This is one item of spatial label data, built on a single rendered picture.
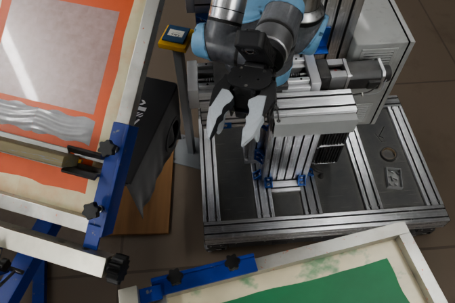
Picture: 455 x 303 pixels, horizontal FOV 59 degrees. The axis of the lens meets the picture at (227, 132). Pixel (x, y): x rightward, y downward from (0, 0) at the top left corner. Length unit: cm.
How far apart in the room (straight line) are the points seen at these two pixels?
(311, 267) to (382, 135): 142
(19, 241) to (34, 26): 61
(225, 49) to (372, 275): 81
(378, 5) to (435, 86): 171
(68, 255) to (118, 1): 70
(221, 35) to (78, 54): 51
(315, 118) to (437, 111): 191
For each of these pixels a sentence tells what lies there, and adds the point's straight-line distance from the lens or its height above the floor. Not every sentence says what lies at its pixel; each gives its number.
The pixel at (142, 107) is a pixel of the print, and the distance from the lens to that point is 159.
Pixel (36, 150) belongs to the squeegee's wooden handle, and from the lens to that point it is 114.
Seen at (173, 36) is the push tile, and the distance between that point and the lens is 183.
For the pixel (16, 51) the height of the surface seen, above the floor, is 134.
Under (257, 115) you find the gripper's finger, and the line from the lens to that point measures 60.
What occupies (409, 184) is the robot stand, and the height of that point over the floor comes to 21.
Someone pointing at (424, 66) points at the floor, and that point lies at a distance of 339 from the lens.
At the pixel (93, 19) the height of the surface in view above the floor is 142.
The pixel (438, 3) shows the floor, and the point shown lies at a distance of 404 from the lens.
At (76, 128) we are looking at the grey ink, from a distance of 120.
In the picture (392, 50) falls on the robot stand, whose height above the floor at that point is 120.
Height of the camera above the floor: 216
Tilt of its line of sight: 54 degrees down
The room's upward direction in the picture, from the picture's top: straight up
